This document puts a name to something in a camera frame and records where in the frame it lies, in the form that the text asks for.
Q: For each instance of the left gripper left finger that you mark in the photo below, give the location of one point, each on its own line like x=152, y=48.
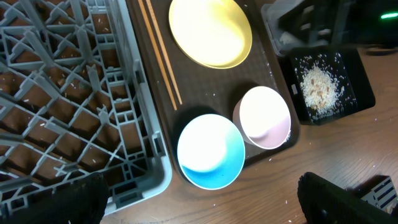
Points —
x=84, y=201

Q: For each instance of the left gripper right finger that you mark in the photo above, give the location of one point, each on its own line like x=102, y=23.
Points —
x=322, y=201

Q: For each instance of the pale pink bowl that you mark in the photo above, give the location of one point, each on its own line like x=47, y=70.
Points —
x=263, y=118

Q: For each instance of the rice food scraps pile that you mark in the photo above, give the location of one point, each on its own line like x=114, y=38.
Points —
x=325, y=86

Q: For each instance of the yellow round plate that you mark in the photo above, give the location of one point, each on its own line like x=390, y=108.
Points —
x=213, y=33

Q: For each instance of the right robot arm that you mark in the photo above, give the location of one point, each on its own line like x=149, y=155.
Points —
x=370, y=22

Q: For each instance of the black rectangular waste tray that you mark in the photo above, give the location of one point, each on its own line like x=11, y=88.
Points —
x=356, y=73

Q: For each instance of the grey plastic dish rack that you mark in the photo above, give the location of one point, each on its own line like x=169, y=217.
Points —
x=74, y=101

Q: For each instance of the light blue bowl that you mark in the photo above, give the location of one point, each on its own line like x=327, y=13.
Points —
x=211, y=152

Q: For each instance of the dark brown serving tray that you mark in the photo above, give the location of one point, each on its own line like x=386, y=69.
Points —
x=207, y=90

